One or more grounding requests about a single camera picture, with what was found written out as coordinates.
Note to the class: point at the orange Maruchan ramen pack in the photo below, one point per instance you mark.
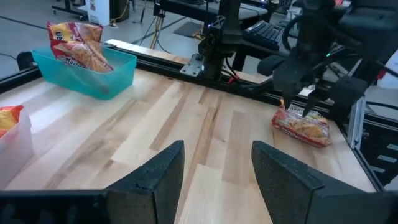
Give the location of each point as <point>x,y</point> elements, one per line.
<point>7,119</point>

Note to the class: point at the green plastic container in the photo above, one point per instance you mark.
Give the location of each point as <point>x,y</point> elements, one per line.
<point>93,85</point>

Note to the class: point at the white panel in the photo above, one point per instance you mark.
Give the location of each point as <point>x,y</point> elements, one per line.
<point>99,11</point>

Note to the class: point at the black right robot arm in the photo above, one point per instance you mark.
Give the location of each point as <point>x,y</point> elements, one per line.
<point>222,34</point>

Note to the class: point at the silver aluminium profile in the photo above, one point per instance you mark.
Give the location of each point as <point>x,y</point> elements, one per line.
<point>356,124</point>

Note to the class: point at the black backlit keyboard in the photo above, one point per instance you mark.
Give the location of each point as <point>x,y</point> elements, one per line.
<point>264,32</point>

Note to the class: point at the black aluminium table frame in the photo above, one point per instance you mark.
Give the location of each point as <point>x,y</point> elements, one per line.
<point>168,72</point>

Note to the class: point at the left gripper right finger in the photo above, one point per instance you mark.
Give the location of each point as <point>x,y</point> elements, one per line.
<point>295,193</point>

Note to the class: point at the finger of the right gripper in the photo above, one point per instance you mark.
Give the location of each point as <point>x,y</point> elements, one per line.
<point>346,95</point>
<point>290,76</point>

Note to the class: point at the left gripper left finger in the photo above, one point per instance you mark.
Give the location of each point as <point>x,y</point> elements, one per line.
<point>155,186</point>

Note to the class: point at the red Maruchan ramen pack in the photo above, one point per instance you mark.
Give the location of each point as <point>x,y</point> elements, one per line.
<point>84,57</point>
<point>74,32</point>
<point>308,130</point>

